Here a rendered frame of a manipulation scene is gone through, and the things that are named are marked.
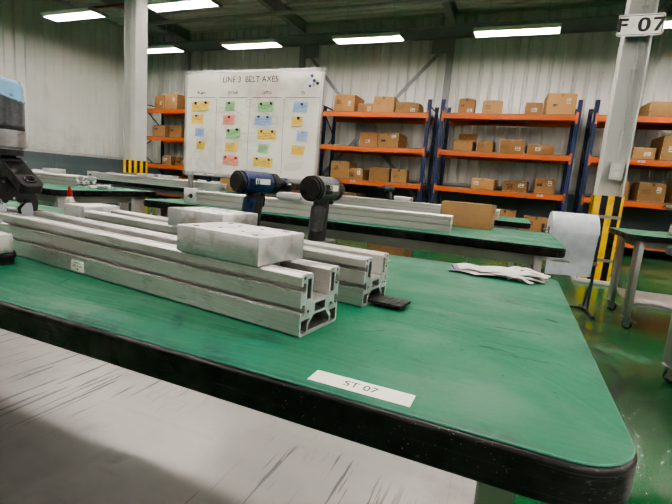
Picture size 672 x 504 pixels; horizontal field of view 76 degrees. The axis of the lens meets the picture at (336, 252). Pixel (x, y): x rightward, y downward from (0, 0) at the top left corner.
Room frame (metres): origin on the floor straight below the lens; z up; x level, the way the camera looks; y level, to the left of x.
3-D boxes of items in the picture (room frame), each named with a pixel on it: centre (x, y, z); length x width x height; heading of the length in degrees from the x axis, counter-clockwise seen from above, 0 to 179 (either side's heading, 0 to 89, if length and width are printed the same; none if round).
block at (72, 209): (1.15, 0.67, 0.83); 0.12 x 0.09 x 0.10; 151
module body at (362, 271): (0.95, 0.28, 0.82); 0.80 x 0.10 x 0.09; 61
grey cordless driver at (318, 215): (1.06, 0.03, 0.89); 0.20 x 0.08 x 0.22; 157
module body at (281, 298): (0.78, 0.37, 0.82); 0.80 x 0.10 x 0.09; 61
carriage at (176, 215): (0.95, 0.28, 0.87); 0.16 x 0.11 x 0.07; 61
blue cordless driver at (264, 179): (1.21, 0.21, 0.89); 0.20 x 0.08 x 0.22; 140
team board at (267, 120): (4.20, 0.90, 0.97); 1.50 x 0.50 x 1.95; 68
